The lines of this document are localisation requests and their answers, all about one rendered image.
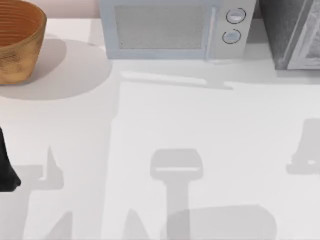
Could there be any brown woven basket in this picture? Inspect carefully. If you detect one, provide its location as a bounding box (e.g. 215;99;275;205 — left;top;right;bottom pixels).
0;0;48;85

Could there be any round microwave knob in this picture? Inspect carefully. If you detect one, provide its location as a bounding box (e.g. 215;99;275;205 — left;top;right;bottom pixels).
221;28;242;45
225;7;247;25

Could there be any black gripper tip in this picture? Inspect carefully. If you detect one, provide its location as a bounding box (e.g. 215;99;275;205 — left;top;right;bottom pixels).
0;127;22;193

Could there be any microwave door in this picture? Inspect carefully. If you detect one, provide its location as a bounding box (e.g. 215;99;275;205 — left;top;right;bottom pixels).
99;0;217;61

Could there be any pale microwave oven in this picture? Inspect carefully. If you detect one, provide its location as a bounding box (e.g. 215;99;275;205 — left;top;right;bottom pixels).
99;0;257;62

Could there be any microwave door handle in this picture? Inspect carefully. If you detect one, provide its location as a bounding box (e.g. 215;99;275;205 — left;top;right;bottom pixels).
205;6;217;61

